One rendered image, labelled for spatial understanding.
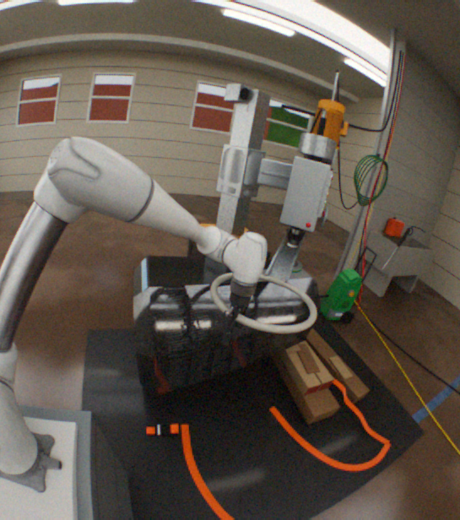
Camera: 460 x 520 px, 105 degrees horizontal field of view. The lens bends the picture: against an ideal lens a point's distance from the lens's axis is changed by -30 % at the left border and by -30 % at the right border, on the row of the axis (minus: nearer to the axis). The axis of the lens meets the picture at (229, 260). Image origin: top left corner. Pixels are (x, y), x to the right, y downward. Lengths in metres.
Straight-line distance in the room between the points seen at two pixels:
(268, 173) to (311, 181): 0.65
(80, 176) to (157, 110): 6.77
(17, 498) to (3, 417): 0.28
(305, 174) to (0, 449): 1.67
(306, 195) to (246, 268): 0.82
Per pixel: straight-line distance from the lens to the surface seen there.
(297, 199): 1.51
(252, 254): 0.77
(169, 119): 7.13
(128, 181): 0.43
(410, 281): 4.82
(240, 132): 2.08
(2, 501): 0.84
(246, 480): 1.62
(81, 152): 0.41
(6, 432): 0.63
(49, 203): 0.56
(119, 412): 1.75
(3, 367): 0.73
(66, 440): 0.82
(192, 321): 1.26
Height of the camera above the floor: 1.55
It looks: 26 degrees down
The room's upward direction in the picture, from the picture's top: 11 degrees clockwise
